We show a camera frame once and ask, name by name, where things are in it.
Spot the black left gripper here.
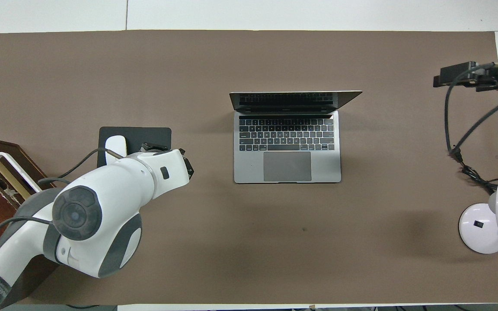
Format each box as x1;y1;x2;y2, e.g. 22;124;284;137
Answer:
140;142;195;181

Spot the silver laptop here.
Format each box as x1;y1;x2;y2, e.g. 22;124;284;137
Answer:
229;90;363;184

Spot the black mouse pad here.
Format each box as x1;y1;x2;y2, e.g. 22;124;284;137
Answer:
97;127;172;169

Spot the white computer mouse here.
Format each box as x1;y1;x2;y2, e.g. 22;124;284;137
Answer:
104;135;128;165

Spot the brown table mat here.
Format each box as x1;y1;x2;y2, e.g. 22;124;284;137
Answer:
0;29;498;305

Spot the white desk lamp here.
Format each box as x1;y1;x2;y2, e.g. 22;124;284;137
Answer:
459;178;498;254

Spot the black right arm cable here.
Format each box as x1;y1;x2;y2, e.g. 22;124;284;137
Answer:
444;62;498;157

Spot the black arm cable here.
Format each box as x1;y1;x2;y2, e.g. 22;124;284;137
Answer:
0;148;125;264
444;62;498;157

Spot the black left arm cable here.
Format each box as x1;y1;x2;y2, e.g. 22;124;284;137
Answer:
0;148;125;264

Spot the black lamp power cable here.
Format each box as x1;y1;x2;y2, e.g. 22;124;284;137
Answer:
448;147;498;194

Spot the white box handle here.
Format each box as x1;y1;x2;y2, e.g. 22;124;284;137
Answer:
0;152;42;193

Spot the brass handle plate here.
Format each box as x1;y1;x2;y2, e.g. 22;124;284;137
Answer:
0;152;33;202

